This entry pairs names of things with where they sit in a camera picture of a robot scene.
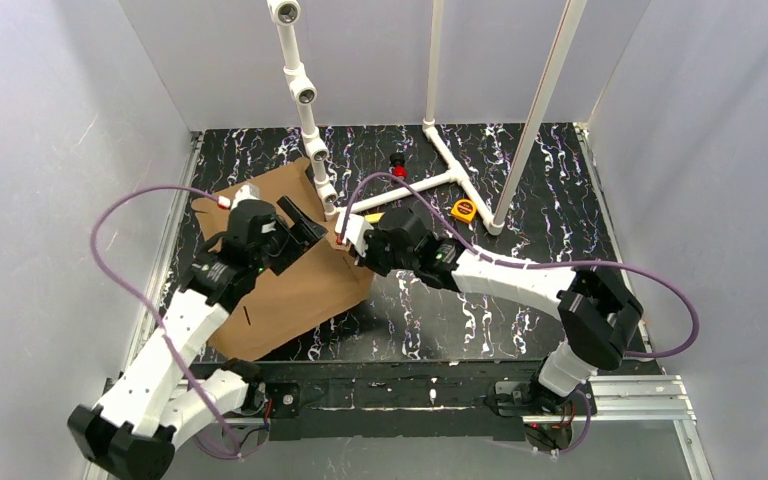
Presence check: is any brown cardboard box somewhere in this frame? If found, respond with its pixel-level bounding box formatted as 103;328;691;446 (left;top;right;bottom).
208;158;374;361

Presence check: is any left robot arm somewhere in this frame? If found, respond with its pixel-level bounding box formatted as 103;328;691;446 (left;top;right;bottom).
67;196;327;479

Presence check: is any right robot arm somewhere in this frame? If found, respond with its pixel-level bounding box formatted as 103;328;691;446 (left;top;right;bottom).
338;207;644;416

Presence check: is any yellow rectangular block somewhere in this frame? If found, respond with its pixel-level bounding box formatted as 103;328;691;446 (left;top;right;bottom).
364;212;384;225

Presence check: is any yellow tape measure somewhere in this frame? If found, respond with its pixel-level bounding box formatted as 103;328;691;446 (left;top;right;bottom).
450;198;477;224

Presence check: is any red black knob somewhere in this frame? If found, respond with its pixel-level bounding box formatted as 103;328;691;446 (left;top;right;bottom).
389;152;407;180

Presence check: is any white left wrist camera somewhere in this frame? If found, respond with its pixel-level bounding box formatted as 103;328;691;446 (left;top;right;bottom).
216;183;260;211

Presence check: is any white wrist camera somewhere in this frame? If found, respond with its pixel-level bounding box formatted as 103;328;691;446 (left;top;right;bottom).
335;211;373;257
216;183;260;211

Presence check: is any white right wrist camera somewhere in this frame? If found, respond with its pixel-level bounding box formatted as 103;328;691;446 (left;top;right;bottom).
335;211;373;257

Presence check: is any white PVC pipe frame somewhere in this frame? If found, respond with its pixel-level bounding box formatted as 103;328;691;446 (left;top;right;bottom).
266;0;588;237

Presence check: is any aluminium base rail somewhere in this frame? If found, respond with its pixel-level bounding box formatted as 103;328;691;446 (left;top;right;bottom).
82;132;713;480

